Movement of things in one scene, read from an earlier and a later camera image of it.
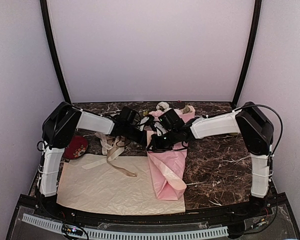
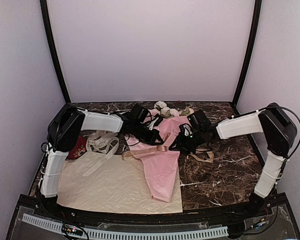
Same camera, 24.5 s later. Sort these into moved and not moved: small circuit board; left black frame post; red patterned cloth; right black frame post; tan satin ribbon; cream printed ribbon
Moved: tan satin ribbon; cream printed ribbon
Not moved: left black frame post; small circuit board; red patterned cloth; right black frame post
